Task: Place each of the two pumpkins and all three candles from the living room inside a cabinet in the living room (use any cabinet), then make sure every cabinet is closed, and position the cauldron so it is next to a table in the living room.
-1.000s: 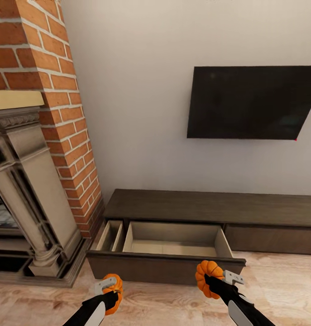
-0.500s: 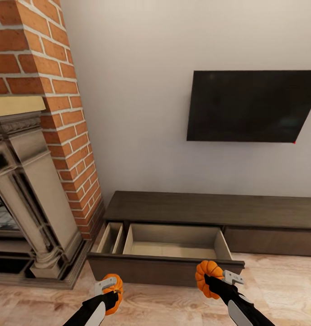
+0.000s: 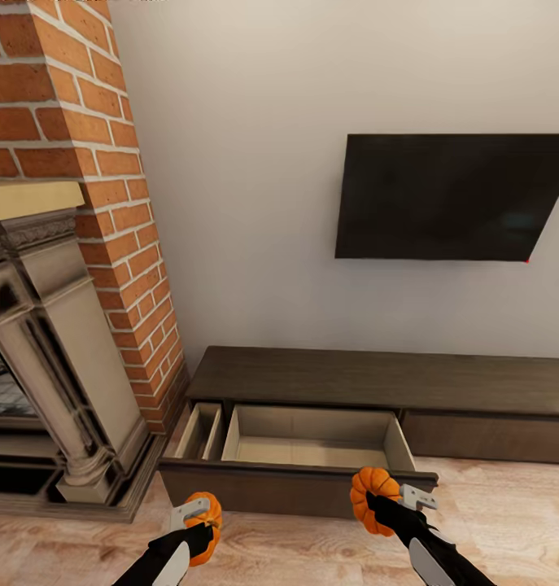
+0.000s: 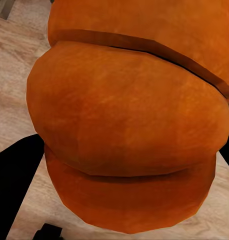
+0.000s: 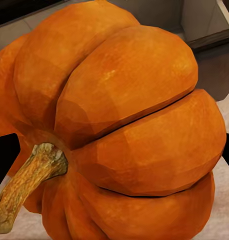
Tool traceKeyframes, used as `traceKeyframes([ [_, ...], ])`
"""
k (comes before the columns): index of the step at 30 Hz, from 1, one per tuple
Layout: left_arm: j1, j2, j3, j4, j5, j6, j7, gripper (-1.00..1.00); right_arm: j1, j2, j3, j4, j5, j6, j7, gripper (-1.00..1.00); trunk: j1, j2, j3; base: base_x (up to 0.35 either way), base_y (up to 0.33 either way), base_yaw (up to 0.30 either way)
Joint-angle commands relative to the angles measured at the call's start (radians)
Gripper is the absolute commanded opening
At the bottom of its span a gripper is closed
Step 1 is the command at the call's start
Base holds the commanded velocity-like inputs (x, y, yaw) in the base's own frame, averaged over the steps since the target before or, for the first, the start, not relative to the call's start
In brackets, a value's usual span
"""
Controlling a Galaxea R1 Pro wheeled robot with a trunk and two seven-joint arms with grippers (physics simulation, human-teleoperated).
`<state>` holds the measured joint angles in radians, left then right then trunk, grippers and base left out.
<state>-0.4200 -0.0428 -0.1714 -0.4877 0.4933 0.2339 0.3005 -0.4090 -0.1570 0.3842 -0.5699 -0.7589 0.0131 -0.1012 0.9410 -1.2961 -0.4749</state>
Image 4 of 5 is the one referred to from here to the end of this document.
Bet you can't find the pumpkin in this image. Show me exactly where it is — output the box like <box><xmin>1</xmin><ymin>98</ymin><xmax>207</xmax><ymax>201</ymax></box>
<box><xmin>26</xmin><ymin>0</ymin><xmax>229</xmax><ymax>235</ymax></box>

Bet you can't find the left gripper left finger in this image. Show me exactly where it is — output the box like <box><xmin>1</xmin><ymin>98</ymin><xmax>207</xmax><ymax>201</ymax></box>
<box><xmin>0</xmin><ymin>134</ymin><xmax>45</xmax><ymax>240</ymax></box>

